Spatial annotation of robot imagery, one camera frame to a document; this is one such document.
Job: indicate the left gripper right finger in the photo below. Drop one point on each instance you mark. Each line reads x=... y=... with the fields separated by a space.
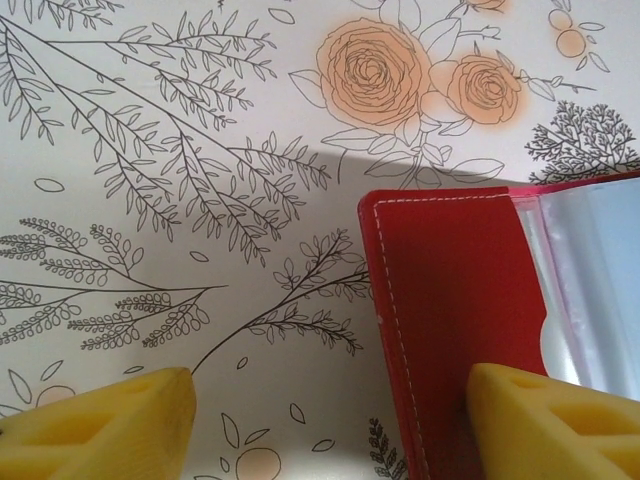
x=550 y=435

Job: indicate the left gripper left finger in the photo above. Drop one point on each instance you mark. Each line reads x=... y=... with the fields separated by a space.
x=100 y=430

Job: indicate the red card holder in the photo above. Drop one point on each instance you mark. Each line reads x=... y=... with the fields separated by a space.
x=450 y=280

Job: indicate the floral table cover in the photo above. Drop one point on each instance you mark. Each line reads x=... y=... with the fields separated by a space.
x=150 y=200

